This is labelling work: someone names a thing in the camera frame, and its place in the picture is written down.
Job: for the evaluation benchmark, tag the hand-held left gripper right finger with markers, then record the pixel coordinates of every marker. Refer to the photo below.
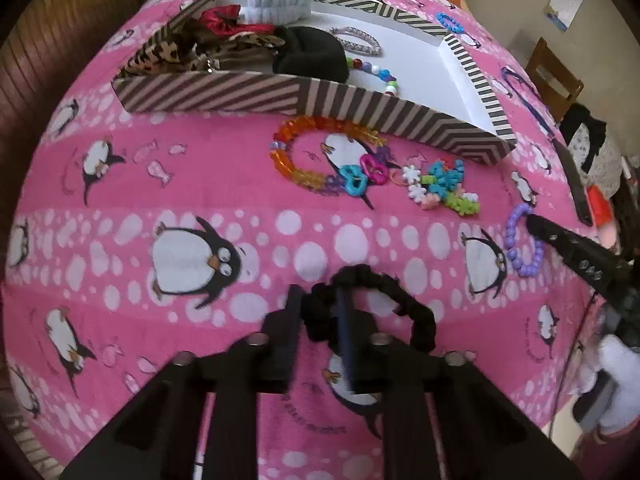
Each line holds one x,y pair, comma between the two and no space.
345,340

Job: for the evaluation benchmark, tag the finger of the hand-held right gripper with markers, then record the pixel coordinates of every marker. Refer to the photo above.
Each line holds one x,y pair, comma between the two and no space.
575,250

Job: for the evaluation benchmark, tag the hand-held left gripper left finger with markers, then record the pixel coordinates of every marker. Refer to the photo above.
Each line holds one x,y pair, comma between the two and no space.
287,340

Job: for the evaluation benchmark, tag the black scrunchie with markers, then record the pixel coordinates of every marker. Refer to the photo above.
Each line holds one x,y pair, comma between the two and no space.
400,295

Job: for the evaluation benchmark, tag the striped cardboard box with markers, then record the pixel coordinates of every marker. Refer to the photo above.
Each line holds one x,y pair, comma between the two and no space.
350,105

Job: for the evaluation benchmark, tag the black fabric headband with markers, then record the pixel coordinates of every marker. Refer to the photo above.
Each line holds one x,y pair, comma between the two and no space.
310,52

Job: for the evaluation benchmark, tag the leopard print scrunchie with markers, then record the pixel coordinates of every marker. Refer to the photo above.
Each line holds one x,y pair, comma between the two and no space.
165,52

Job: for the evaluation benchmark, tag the red satin scrunchie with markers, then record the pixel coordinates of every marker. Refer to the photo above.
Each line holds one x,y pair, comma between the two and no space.
220,20

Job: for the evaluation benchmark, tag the pale grey scrunchie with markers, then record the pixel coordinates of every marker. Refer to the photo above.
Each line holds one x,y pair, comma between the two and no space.
275,5

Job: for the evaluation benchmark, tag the person's right hand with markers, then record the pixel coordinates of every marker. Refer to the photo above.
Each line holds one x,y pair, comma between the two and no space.
620,365

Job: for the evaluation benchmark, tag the red box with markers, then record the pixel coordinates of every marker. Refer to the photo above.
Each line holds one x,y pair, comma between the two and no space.
597,205

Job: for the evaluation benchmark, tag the floral bedding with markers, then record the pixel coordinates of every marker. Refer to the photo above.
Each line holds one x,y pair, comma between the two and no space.
607,160

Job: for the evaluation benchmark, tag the black garment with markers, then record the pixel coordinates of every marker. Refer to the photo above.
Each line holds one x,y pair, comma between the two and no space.
580,117

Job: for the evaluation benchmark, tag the wooden chair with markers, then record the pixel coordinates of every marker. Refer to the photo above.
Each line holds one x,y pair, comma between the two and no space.
542,60

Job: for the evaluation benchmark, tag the pink penguin blanket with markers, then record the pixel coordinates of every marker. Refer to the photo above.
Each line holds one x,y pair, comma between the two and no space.
150,185

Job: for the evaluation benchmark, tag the brown wooden panel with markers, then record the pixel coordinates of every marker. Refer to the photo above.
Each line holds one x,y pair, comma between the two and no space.
65,35

